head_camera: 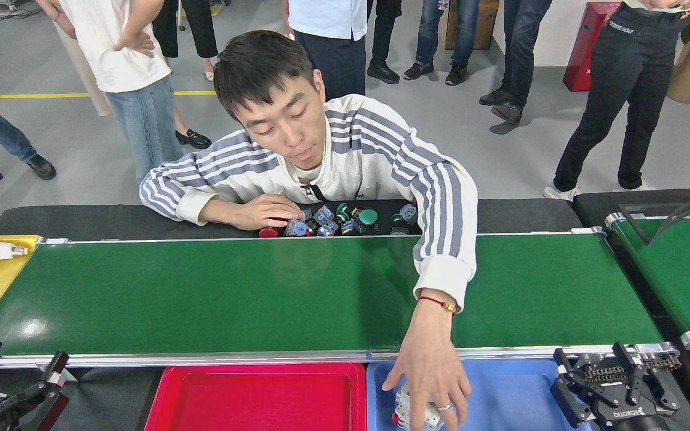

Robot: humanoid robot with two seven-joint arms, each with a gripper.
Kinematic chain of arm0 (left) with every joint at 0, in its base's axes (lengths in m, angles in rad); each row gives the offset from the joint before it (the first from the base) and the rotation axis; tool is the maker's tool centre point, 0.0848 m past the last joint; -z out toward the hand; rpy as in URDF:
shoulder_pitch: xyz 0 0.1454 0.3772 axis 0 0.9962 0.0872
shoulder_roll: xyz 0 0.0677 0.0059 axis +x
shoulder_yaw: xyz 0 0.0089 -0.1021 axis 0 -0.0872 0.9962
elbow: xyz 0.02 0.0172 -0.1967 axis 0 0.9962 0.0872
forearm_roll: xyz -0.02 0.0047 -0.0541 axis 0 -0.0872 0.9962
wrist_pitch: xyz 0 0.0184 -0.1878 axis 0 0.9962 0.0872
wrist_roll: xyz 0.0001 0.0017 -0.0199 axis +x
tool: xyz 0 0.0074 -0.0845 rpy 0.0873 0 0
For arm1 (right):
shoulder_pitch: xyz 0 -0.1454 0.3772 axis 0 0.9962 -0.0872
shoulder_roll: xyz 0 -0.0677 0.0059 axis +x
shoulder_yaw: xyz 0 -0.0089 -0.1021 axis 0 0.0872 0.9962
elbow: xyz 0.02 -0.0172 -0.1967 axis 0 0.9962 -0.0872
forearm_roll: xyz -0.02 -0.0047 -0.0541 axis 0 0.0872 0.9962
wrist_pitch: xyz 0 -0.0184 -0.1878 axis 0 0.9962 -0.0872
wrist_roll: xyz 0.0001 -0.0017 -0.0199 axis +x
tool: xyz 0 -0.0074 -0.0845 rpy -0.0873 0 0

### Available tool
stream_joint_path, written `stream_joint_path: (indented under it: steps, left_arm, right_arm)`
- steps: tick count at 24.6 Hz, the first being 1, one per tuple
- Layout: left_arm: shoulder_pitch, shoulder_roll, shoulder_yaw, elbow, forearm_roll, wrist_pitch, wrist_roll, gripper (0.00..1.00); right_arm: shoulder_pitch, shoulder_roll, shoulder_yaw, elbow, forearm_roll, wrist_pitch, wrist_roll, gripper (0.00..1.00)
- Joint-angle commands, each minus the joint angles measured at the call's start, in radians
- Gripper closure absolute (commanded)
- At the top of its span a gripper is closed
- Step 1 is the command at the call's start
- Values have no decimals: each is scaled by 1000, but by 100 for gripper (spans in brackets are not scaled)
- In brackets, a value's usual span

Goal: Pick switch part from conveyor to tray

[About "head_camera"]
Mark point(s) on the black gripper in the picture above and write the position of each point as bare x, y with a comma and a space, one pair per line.
632, 419

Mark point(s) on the white circuit breaker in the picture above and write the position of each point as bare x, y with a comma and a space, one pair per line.
405, 413

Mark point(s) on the blue plastic tray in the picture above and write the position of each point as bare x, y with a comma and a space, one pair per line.
501, 395

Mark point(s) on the red plastic tray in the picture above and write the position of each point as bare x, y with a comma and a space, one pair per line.
261, 401

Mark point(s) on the long green conveyor belt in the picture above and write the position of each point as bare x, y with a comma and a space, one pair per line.
261, 287

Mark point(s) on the person's left hand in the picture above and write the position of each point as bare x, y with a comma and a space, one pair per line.
432, 359

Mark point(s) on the person's right hand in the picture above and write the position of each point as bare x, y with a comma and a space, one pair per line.
267, 212

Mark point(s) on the red fire extinguisher box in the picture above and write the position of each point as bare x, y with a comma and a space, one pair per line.
581, 54

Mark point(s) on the seated person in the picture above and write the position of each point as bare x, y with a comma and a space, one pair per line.
375, 149

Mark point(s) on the brown cardboard box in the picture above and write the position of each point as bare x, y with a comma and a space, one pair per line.
489, 27

